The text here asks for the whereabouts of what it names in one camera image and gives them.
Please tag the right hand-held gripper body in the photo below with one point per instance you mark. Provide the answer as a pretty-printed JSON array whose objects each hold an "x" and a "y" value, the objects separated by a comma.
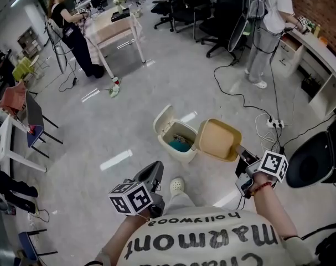
[{"x": 274, "y": 165}]

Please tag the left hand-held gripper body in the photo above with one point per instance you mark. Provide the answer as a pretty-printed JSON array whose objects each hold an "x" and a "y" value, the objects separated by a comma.
[{"x": 133, "y": 199}]

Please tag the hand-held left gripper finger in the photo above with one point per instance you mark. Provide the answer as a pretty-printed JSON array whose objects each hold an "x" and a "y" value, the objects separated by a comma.
[
  {"x": 142, "y": 174},
  {"x": 158, "y": 179}
]

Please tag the cream trash bin with lid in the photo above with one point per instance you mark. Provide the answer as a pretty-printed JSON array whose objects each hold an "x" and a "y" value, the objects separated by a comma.
[{"x": 178, "y": 156}]

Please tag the person's right forearm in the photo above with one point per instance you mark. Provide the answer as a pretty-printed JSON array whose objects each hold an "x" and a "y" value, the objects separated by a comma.
[{"x": 273, "y": 212}]

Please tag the person's left forearm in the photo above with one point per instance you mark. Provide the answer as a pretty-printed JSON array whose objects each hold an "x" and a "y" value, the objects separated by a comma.
[{"x": 123, "y": 237}]

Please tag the person's white left shoe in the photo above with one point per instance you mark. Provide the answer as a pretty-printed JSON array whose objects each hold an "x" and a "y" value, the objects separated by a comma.
[{"x": 176, "y": 186}]

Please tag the person's light trousers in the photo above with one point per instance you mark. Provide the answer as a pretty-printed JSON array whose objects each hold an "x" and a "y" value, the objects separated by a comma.
[{"x": 178, "y": 204}]

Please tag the black round chair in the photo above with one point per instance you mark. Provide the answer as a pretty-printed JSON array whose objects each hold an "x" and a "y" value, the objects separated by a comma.
[{"x": 309, "y": 162}]

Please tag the white power strip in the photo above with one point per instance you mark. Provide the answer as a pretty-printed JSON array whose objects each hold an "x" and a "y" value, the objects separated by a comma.
[{"x": 275, "y": 124}]

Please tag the person's white printed shirt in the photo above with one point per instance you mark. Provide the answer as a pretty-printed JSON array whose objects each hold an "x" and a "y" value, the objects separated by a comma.
[{"x": 201, "y": 242}]

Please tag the black crate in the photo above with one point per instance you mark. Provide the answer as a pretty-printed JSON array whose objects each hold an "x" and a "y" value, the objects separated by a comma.
[{"x": 311, "y": 87}]

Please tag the white flower bunch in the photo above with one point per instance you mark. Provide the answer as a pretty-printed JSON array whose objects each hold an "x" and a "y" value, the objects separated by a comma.
[{"x": 114, "y": 91}]

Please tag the red cup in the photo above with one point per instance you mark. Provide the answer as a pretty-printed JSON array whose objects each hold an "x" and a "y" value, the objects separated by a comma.
[{"x": 116, "y": 81}]

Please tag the black bag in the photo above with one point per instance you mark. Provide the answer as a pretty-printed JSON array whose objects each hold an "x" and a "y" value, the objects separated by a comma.
[{"x": 331, "y": 248}]

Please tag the white drawer cabinet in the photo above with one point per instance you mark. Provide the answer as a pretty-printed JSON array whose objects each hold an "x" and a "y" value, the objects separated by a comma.
[{"x": 289, "y": 62}]

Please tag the blue chair with black legs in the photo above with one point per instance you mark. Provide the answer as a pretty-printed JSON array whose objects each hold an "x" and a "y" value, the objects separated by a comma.
[{"x": 26, "y": 245}]

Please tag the grey chair with blue seat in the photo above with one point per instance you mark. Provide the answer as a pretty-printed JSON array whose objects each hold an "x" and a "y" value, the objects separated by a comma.
[{"x": 33, "y": 112}]

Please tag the long white desk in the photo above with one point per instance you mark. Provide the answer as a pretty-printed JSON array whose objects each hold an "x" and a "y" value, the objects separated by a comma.
[{"x": 317, "y": 46}]

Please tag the orange object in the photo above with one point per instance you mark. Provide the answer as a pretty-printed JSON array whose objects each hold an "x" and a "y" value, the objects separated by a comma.
[{"x": 323, "y": 40}]

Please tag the white table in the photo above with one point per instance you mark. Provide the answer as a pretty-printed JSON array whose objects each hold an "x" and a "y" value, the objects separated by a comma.
[{"x": 4, "y": 145}]

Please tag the yellow bottle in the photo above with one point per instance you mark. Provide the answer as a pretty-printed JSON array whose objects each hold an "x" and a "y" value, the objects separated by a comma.
[{"x": 316, "y": 30}]

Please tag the black office chair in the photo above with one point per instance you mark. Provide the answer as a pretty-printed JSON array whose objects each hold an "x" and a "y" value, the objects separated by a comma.
[
  {"x": 195, "y": 7},
  {"x": 163, "y": 10},
  {"x": 226, "y": 15}
]

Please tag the wooden table with checked cloth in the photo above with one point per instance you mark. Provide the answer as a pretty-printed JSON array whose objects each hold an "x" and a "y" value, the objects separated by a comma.
[{"x": 112, "y": 28}]

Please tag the pink cloth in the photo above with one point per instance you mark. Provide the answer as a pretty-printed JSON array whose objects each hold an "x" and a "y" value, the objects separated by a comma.
[{"x": 12, "y": 97}]

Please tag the black box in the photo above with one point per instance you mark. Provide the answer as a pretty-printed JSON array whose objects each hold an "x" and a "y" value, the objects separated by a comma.
[{"x": 120, "y": 15}]

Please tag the grey shelf unit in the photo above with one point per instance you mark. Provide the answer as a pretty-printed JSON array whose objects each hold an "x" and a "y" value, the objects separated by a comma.
[{"x": 29, "y": 40}]

